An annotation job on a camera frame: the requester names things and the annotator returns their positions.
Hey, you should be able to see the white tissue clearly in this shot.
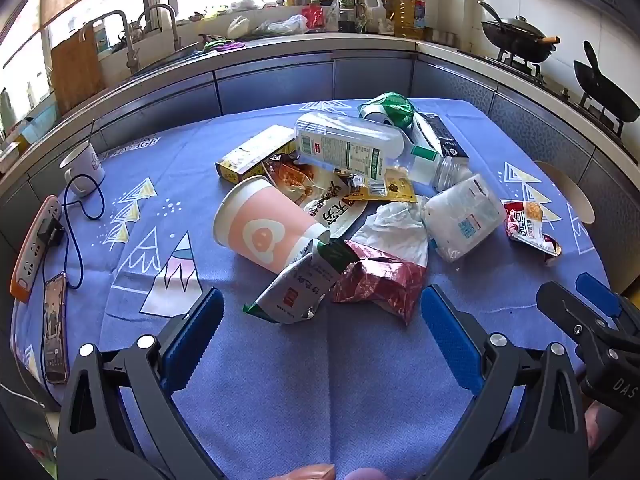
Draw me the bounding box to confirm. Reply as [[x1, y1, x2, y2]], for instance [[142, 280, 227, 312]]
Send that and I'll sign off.
[[350, 199, 430, 268]]

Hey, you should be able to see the drink carton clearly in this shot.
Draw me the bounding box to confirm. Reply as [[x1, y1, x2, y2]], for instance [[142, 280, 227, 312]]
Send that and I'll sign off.
[[410, 112, 471, 161]]

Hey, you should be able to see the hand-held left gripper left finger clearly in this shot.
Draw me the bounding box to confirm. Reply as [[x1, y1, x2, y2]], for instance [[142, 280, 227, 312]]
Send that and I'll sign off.
[[56, 287, 226, 480]]

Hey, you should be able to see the orange brown snack wrapper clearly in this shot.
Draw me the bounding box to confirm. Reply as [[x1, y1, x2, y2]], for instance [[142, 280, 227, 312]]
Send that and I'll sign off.
[[263, 154, 326, 206]]

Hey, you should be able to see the brown paper bin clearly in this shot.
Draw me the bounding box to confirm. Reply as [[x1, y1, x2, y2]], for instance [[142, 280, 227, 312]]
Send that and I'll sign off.
[[532, 160, 596, 226]]

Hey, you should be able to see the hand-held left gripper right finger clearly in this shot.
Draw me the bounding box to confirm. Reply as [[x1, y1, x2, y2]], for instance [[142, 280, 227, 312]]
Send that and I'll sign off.
[[420, 284, 591, 480]]

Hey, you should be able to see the dark kitchen cabinet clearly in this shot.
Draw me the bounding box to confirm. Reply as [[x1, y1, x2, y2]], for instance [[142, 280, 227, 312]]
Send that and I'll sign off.
[[0, 35, 640, 281]]

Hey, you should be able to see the steel faucet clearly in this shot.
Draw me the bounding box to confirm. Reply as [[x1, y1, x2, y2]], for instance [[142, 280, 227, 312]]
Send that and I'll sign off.
[[87, 9, 138, 76], [135, 3, 183, 51]]

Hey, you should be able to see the person's right hand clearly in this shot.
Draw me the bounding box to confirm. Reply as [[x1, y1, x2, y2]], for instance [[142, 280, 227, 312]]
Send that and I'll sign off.
[[584, 402, 608, 453]]

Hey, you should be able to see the yellow cardboard box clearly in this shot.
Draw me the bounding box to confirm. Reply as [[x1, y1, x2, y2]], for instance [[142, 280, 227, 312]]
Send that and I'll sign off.
[[215, 125, 297, 184]]

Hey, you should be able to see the white mug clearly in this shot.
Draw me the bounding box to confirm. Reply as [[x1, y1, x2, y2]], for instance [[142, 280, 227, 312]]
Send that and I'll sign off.
[[60, 141, 107, 198]]

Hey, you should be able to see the orange white power strip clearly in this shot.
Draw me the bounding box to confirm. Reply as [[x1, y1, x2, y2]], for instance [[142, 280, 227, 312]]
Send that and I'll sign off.
[[10, 195, 63, 303]]

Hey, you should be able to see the white plastic packet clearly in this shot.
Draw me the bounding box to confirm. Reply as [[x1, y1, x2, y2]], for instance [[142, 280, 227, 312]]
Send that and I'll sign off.
[[421, 175, 507, 263]]

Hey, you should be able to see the red snack packet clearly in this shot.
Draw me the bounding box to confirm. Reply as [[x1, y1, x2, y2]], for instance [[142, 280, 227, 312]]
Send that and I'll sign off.
[[502, 200, 563, 257]]

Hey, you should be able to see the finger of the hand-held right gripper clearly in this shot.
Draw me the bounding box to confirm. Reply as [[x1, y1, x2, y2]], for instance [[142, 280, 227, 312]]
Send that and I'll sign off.
[[536, 281, 613, 361], [575, 272, 640, 333]]

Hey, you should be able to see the cooking oil bottle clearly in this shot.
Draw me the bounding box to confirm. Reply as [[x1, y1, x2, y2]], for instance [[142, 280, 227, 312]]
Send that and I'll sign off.
[[392, 0, 428, 38]]

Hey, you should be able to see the large clear plastic bottle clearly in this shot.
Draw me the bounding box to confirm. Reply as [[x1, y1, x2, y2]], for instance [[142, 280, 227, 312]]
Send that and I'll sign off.
[[294, 111, 406, 181]]

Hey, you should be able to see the white plastic jug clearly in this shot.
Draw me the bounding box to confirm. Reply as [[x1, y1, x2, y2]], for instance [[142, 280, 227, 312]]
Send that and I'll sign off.
[[360, 0, 396, 36]]

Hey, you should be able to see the red plastic bag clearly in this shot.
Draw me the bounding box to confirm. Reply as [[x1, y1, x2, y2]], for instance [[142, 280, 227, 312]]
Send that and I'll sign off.
[[301, 4, 326, 30]]

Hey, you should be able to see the white black snack packet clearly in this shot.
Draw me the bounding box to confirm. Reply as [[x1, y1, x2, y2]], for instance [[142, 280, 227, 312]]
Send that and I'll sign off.
[[302, 180, 368, 238]]

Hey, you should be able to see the clear plastic bag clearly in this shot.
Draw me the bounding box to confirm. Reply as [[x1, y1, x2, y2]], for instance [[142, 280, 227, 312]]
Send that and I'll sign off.
[[255, 14, 308, 36]]

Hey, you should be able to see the person's left hand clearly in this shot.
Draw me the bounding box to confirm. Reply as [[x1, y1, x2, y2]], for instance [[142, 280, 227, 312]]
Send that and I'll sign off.
[[291, 463, 388, 480]]

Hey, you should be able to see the gas stove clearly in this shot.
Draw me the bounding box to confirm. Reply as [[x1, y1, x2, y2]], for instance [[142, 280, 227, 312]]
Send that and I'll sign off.
[[482, 50, 640, 146]]

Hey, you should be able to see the red foil wrapper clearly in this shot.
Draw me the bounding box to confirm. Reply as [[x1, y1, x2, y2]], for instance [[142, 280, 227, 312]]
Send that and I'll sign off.
[[331, 240, 428, 326]]

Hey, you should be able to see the black charger plug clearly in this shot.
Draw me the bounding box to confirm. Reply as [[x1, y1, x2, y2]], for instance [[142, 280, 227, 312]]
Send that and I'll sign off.
[[37, 220, 66, 248]]

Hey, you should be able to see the black frying pan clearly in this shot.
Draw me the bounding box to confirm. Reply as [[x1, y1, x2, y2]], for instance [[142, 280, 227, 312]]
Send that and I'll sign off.
[[572, 40, 640, 123]]

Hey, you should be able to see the steel sink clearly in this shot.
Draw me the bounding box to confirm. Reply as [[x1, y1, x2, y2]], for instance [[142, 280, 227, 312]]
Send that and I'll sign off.
[[132, 42, 206, 78]]

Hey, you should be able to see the green drink can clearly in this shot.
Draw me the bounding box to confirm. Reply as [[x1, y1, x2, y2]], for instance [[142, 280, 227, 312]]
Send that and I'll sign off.
[[356, 92, 418, 128]]

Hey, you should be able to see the pink paper cup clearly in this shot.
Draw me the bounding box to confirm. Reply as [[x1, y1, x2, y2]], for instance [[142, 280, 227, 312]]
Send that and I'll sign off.
[[212, 176, 331, 275]]

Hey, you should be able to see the white green snack bag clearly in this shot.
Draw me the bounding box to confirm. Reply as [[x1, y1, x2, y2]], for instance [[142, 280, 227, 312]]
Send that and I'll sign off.
[[243, 239, 360, 325]]

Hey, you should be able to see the blue printed tablecloth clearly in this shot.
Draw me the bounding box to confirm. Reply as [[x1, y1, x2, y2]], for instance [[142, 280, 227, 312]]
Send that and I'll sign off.
[[10, 97, 613, 480]]

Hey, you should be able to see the purple green cloth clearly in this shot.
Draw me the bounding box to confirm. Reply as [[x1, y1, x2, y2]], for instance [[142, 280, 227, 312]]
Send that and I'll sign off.
[[200, 35, 246, 53]]

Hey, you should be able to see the black wok with lid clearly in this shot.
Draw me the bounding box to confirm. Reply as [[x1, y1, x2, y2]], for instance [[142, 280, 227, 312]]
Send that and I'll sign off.
[[477, 1, 561, 63]]

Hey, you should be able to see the row of condiment bottles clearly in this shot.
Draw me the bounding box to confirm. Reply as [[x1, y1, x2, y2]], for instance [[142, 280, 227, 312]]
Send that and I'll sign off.
[[275, 0, 361, 33]]

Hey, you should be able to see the smartphone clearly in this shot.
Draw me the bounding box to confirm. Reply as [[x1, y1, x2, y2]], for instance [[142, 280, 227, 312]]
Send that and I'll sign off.
[[41, 271, 70, 385]]

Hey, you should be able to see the wooden cutting board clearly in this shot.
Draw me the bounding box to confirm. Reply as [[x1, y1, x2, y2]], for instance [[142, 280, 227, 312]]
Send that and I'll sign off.
[[50, 25, 106, 116]]

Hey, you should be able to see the black cable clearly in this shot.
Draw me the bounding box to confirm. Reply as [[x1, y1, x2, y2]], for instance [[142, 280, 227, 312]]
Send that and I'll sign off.
[[60, 172, 107, 291]]

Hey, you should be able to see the yellow snack wrapper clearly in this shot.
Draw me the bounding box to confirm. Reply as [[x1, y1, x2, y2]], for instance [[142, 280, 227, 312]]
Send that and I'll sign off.
[[357, 169, 418, 203]]

